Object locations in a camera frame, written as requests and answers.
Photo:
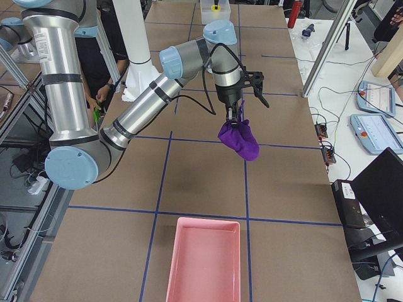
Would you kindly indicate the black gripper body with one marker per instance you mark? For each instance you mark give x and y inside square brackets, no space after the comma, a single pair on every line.
[228,97]

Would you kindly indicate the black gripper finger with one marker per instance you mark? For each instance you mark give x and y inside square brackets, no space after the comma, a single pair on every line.
[232,115]

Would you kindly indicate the purple cloth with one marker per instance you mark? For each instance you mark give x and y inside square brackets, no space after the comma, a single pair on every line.
[239,137]

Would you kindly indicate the yellow plastic cup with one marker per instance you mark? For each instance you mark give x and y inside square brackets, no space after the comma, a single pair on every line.
[216,7]

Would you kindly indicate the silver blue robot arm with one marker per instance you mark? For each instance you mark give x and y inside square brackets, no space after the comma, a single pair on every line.
[78,153]

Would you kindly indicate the black desktop box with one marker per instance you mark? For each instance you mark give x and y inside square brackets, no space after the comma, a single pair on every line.
[351,213]

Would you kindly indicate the clear white plastic bin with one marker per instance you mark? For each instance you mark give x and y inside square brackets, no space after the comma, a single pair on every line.
[208,16]

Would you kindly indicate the crumpled clear plastic wrap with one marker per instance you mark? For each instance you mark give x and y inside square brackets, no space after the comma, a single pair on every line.
[305,49]

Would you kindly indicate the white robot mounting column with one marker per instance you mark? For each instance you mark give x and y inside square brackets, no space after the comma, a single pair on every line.
[141,71]

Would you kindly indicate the dark blue folded umbrella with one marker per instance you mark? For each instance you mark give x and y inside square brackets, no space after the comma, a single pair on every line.
[306,33]

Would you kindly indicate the red cylinder bottle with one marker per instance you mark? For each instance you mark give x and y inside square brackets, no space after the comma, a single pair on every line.
[297,4]

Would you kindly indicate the green handheld object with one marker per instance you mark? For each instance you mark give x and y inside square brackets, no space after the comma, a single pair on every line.
[96,111]

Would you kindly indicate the far blue teach pendant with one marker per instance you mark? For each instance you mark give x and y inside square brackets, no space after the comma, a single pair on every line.
[375,98]

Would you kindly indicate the blue teach pendant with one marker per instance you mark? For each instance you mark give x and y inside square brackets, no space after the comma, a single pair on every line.
[375,133]
[375,98]

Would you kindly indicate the near blue teach pendant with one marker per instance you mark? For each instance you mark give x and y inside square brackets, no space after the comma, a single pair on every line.
[375,133]

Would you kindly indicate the pink plastic bin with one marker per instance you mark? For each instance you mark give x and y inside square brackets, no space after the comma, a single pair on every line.
[206,261]

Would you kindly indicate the black monitor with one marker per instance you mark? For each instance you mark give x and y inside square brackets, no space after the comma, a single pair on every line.
[378,188]

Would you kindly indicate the aluminium frame post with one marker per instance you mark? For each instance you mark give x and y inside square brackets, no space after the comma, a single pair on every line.
[343,10]

